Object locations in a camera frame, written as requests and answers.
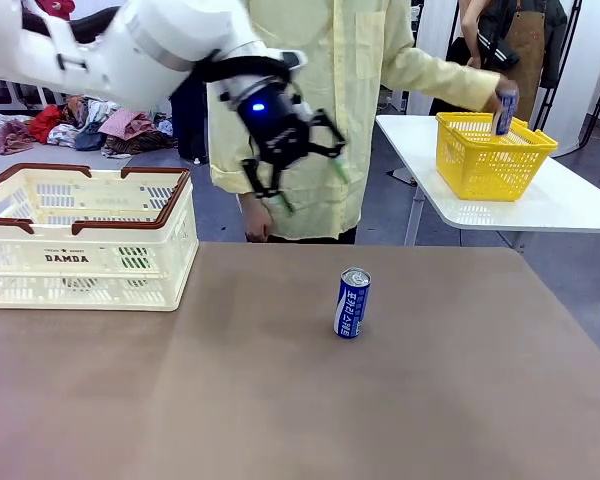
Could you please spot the orange patterned cloth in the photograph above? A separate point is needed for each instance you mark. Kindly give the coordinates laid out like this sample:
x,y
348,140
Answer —
x,y
75,110

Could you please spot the yellow plastic basket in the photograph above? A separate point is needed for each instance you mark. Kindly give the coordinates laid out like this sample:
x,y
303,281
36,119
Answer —
x,y
495,170

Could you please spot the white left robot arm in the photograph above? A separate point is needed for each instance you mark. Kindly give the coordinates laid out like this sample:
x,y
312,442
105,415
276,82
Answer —
x,y
105,55

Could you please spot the maroon plaid cloth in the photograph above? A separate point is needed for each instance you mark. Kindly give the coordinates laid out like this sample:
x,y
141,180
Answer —
x,y
10,139

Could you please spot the small blue white cloth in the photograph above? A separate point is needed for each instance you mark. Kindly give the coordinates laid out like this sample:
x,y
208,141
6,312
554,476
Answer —
x,y
164,127

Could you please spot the red cloth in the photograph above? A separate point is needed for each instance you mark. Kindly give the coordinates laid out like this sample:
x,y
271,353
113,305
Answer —
x,y
45,122

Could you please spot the person in brown apron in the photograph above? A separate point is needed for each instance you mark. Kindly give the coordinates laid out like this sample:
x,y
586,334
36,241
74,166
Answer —
x,y
520,60

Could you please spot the blue drink can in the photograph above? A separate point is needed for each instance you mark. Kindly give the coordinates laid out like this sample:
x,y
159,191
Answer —
x,y
506,112
351,305

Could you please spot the white side table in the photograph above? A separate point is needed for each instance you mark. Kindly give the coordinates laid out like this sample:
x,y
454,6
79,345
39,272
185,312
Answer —
x,y
555,205

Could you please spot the person's left hand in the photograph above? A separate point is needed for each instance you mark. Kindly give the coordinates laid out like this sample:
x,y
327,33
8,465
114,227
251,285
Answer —
x,y
500,87

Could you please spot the person in red top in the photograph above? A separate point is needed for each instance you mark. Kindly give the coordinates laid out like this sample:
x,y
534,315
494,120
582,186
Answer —
x,y
55,7

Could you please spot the brown striped cloth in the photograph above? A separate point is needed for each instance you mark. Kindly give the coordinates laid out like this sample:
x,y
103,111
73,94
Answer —
x,y
140,142

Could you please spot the navy cloth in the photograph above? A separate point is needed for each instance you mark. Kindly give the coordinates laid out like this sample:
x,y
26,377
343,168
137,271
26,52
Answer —
x,y
87,140

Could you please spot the person's right forearm yellow sleeve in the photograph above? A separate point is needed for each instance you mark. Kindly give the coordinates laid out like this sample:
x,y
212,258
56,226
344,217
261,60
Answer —
x,y
225,150

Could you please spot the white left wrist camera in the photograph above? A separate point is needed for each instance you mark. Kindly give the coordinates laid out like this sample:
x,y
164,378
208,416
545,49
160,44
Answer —
x,y
294,59

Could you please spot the pink checked cloth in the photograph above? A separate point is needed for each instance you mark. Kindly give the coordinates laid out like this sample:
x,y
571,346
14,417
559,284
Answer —
x,y
127,122

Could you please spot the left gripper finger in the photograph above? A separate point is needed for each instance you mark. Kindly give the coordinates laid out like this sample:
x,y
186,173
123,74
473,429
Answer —
x,y
327,135
262,180

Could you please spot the white printed cloth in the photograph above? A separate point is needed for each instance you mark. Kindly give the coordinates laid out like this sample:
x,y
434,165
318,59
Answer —
x,y
62,134

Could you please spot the white crumpled cloth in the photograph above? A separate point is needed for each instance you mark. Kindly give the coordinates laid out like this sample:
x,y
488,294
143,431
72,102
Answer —
x,y
97,107

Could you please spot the person's right hand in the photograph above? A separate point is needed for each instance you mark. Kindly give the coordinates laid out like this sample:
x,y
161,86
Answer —
x,y
257,220

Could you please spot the person's left forearm yellow sleeve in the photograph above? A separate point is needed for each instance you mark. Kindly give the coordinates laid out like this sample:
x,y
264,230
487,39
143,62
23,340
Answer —
x,y
445,80

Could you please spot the black stand pole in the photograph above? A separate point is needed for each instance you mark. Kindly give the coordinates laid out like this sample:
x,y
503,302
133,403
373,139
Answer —
x,y
555,65
597,75

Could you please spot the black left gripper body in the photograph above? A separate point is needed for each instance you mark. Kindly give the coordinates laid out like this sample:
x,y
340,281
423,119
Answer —
x,y
275,125

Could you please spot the person in yellow shirt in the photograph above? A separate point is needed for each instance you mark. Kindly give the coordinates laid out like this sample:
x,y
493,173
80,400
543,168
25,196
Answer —
x,y
360,75

